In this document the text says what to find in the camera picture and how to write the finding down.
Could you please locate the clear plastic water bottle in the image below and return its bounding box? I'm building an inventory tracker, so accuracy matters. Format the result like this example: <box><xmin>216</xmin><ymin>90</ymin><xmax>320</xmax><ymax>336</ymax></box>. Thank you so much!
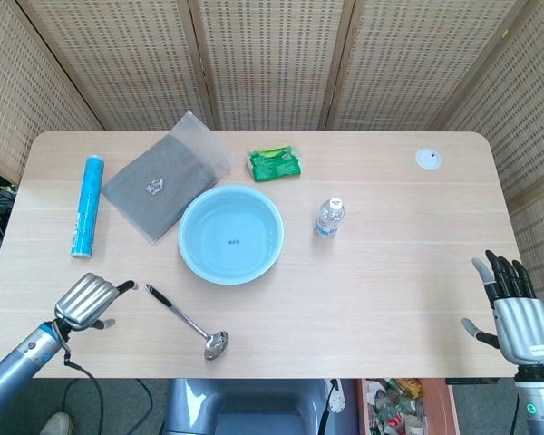
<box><xmin>313</xmin><ymin>197</ymin><xmax>345</xmax><ymax>240</ymax></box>

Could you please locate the woven bamboo screen panel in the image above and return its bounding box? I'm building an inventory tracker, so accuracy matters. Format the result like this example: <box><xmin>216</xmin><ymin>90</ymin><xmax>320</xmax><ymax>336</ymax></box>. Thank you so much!
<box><xmin>188</xmin><ymin>0</ymin><xmax>357</xmax><ymax>132</ymax></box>
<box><xmin>439</xmin><ymin>0</ymin><xmax>544</xmax><ymax>300</ymax></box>
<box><xmin>325</xmin><ymin>0</ymin><xmax>529</xmax><ymax>132</ymax></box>
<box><xmin>0</xmin><ymin>0</ymin><xmax>103</xmax><ymax>182</ymax></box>
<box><xmin>15</xmin><ymin>0</ymin><xmax>214</xmax><ymax>132</ymax></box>

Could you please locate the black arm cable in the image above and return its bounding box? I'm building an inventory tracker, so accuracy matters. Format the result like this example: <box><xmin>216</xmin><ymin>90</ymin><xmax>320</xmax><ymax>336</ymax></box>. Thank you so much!
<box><xmin>61</xmin><ymin>333</ymin><xmax>106</xmax><ymax>435</ymax></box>

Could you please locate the grey cloth in plastic bag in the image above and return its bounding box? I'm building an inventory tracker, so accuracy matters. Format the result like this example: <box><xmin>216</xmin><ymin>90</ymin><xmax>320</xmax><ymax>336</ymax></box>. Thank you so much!
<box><xmin>100</xmin><ymin>111</ymin><xmax>235</xmax><ymax>248</ymax></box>

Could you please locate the beige shoe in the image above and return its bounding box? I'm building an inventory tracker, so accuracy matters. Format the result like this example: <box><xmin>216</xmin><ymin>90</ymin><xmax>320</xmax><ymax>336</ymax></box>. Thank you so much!
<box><xmin>39</xmin><ymin>411</ymin><xmax>73</xmax><ymax>435</ymax></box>

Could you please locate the blue cylindrical tube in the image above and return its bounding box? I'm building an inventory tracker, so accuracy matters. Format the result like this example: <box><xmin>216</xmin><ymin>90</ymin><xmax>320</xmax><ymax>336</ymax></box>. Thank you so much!
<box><xmin>69</xmin><ymin>154</ymin><xmax>105</xmax><ymax>260</ymax></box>

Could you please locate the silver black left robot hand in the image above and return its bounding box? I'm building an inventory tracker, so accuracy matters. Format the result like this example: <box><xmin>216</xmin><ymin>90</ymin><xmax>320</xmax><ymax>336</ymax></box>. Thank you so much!
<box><xmin>53</xmin><ymin>271</ymin><xmax>137</xmax><ymax>332</ymax></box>

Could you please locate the white round cable grommet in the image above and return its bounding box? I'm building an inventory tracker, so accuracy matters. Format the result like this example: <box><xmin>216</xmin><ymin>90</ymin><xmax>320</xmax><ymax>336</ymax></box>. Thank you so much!
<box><xmin>414</xmin><ymin>147</ymin><xmax>442</xmax><ymax>171</ymax></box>

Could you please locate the orange box of trash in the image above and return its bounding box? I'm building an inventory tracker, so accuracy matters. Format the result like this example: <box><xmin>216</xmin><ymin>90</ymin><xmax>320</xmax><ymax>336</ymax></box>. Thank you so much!
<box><xmin>355</xmin><ymin>378</ymin><xmax>461</xmax><ymax>435</ymax></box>

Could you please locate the metal ladle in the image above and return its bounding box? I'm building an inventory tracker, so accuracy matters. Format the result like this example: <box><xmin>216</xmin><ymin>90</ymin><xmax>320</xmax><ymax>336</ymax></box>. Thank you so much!
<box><xmin>143</xmin><ymin>283</ymin><xmax>230</xmax><ymax>363</ymax></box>

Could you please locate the light blue plastic basin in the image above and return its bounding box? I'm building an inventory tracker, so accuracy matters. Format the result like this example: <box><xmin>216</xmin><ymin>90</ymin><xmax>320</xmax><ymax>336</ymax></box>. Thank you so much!
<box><xmin>177</xmin><ymin>184</ymin><xmax>286</xmax><ymax>285</ymax></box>

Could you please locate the green snack packet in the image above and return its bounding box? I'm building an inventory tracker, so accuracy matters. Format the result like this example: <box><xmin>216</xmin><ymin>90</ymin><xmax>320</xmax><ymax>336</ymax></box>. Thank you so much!
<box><xmin>245</xmin><ymin>143</ymin><xmax>304</xmax><ymax>183</ymax></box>

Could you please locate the white plug with black cable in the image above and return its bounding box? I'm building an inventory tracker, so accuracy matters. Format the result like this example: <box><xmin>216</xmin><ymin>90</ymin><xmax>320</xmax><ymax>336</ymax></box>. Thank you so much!
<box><xmin>324</xmin><ymin>378</ymin><xmax>348</xmax><ymax>435</ymax></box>

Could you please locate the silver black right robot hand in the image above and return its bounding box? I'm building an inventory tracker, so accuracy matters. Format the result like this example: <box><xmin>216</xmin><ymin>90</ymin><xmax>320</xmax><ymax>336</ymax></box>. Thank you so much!
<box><xmin>461</xmin><ymin>249</ymin><xmax>544</xmax><ymax>366</ymax></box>

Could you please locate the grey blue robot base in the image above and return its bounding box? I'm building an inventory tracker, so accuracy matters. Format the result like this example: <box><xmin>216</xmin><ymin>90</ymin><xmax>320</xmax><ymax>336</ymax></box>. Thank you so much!
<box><xmin>161</xmin><ymin>378</ymin><xmax>362</xmax><ymax>435</ymax></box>

